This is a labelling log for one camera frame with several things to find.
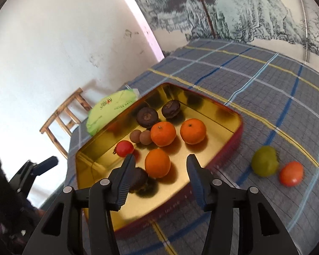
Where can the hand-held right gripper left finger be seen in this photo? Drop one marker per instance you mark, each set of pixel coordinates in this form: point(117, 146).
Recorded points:
point(126, 175)

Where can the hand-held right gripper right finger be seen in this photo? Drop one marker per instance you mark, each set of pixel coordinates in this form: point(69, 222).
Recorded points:
point(196, 180)

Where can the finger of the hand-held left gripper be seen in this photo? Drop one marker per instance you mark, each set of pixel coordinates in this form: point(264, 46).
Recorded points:
point(46, 163)

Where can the dark brown mangosteen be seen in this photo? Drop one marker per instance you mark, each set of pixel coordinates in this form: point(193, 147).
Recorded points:
point(147, 117)
point(171, 109)
point(142, 179)

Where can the red cherry tomato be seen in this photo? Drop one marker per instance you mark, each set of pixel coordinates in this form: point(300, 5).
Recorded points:
point(124, 148)

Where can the red tin box gold inside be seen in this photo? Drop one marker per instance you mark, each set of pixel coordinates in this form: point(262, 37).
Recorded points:
point(101, 162)

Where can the orange mandarin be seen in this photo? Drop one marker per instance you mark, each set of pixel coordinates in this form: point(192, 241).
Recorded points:
point(193, 131)
point(157, 163)
point(163, 133)

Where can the brown longan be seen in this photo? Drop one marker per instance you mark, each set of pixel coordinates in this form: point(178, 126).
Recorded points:
point(135, 136)
point(146, 137)

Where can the green tissue pack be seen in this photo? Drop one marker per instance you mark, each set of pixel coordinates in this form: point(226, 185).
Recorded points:
point(106, 109)

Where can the small green mango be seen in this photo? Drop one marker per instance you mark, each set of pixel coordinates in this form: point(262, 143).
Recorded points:
point(265, 161)

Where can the wooden chair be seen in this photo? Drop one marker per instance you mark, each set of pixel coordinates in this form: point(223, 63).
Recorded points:
point(79, 91)

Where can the orange-red tomato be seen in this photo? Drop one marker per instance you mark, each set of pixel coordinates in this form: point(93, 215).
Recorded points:
point(291, 173)

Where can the blue plaid tablecloth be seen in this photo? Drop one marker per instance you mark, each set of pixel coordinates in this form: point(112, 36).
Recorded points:
point(268, 98)

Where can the landscape painting wall mural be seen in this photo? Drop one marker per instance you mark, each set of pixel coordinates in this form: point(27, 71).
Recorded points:
point(242, 5)

